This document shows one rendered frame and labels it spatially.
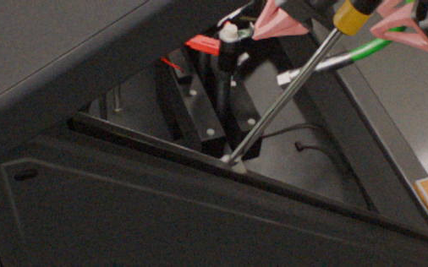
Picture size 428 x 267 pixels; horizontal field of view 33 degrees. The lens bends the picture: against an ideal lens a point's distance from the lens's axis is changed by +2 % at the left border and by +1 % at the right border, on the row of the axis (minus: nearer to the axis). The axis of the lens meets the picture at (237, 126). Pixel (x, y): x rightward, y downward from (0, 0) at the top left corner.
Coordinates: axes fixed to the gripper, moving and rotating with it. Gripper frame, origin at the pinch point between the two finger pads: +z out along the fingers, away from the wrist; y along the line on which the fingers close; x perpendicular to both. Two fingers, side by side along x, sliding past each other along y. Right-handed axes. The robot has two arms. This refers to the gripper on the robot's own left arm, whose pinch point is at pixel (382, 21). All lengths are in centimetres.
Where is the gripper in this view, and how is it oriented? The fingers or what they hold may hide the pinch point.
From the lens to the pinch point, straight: 83.9
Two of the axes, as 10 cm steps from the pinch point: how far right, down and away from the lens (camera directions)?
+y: -3.3, 8.4, -4.3
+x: 6.4, 5.3, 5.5
